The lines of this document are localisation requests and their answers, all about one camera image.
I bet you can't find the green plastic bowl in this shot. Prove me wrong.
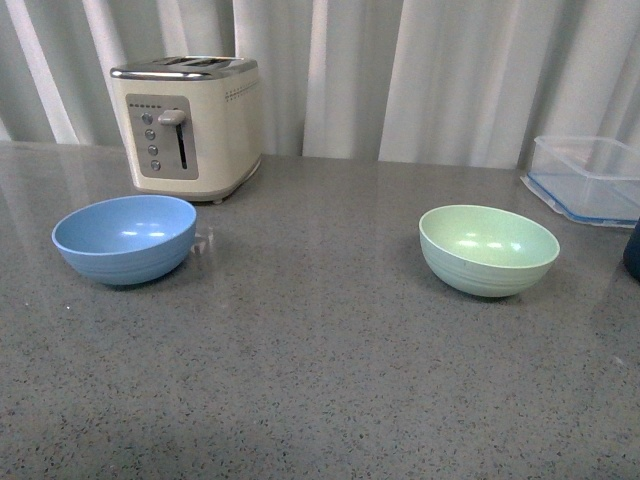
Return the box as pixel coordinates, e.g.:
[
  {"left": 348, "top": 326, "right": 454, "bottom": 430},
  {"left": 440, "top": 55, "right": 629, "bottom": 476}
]
[{"left": 419, "top": 205, "right": 560, "bottom": 298}]

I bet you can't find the cream two-slot toaster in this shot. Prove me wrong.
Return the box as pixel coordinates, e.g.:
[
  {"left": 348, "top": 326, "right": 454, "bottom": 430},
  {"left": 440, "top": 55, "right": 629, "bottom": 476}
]
[{"left": 110, "top": 55, "right": 263, "bottom": 203}]

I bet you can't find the dark blue saucepan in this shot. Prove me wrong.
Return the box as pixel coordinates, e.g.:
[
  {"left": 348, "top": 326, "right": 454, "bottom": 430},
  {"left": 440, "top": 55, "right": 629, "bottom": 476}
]
[{"left": 622, "top": 220, "right": 640, "bottom": 281}]

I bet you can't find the clear plastic food container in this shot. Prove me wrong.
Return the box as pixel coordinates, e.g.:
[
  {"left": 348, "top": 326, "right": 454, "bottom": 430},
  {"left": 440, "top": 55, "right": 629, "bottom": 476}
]
[{"left": 521, "top": 135, "right": 639, "bottom": 228}]

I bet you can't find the white pleated curtain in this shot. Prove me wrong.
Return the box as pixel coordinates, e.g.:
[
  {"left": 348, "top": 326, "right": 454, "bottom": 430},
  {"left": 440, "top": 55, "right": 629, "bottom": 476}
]
[{"left": 1, "top": 1, "right": 639, "bottom": 168}]

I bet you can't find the blue plastic bowl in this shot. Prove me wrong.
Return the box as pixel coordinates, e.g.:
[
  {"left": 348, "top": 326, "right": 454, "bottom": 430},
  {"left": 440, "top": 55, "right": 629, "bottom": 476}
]
[{"left": 51, "top": 195, "right": 197, "bottom": 286}]

